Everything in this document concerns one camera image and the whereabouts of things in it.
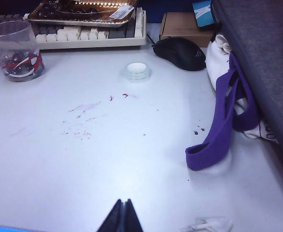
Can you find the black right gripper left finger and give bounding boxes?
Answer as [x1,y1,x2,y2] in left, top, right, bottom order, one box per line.
[97,198,124,232]

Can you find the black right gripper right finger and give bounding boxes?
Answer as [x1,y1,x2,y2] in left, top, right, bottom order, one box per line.
[123,198,145,232]

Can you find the gold plastic cherry tray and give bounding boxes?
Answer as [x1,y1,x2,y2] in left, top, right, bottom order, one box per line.
[27,0,139,27]

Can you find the crumpled clear plastic scrap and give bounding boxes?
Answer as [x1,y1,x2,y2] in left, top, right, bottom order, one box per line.
[182,216,234,232]

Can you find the small clear round lid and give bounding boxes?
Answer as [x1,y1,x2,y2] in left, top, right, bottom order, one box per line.
[121,62,153,84]

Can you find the black computer mouse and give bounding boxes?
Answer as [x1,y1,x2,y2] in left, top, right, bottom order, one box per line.
[152,37,207,72]

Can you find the white and grey keyboard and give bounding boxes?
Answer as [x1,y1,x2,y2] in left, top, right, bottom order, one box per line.
[0,7,148,50]

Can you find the clear glass jar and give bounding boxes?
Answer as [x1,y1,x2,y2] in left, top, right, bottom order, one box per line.
[0,20,46,83]

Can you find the brown cardboard box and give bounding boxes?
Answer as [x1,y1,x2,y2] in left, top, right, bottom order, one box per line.
[158,12,221,48]

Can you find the grey laptop sleeve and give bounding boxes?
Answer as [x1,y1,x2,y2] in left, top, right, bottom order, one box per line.
[210,0,283,175]

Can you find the blue and white packet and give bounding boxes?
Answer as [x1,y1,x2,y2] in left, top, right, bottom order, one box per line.
[192,0,216,28]

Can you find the white tote bag purple straps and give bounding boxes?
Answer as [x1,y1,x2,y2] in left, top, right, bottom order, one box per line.
[184,33,283,173]

